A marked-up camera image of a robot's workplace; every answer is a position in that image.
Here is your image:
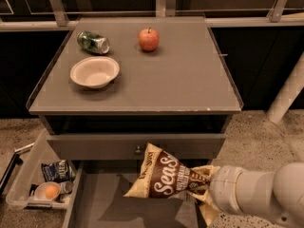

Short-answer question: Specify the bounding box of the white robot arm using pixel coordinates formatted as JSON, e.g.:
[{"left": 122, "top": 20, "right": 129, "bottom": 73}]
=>
[{"left": 209, "top": 162, "right": 304, "bottom": 228}]

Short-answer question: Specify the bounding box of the closed top drawer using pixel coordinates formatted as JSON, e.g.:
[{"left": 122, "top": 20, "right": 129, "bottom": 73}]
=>
[{"left": 47, "top": 134, "right": 226, "bottom": 160}]

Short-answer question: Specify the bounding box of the white diagonal post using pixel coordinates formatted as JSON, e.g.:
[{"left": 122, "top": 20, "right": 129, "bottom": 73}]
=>
[{"left": 267, "top": 52, "right": 304, "bottom": 124}]

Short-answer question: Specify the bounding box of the white paper bowl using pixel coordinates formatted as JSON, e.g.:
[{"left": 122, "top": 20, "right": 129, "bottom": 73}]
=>
[{"left": 70, "top": 56, "right": 120, "bottom": 88}]

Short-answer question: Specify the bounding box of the grey drawer cabinet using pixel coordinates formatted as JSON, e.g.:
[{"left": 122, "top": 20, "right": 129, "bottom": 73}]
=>
[{"left": 26, "top": 15, "right": 244, "bottom": 228}]

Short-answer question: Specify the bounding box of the orange in white cup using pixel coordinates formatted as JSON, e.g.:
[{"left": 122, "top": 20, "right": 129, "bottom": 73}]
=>
[{"left": 34, "top": 181, "right": 60, "bottom": 200}]

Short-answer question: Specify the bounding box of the clear plastic bin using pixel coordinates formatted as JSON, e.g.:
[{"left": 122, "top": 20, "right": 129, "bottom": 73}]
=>
[{"left": 6, "top": 129, "right": 77, "bottom": 209}]

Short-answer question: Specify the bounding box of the metal railing frame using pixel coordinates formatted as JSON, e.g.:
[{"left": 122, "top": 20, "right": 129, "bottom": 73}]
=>
[{"left": 0, "top": 0, "right": 304, "bottom": 31}]

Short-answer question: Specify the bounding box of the blue chip bag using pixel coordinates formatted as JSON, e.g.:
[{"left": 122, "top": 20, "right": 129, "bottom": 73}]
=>
[{"left": 41, "top": 160, "right": 75, "bottom": 183}]

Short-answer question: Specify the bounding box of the red apple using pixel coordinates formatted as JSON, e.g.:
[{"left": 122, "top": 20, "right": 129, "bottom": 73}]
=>
[{"left": 138, "top": 28, "right": 160, "bottom": 51}]

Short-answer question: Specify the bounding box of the green soda can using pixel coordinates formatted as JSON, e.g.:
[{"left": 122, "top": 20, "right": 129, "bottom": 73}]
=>
[{"left": 77, "top": 31, "right": 110, "bottom": 55}]

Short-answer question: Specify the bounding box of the brown chip bag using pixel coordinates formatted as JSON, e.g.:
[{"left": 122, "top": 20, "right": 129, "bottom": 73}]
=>
[{"left": 125, "top": 142, "right": 220, "bottom": 225}]

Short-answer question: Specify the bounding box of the open middle drawer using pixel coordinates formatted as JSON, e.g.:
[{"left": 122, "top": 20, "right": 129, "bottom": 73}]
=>
[{"left": 62, "top": 161, "right": 207, "bottom": 228}]

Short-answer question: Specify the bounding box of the small can in bin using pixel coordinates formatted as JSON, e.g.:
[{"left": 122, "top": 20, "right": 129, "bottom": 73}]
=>
[{"left": 59, "top": 180, "right": 73, "bottom": 194}]

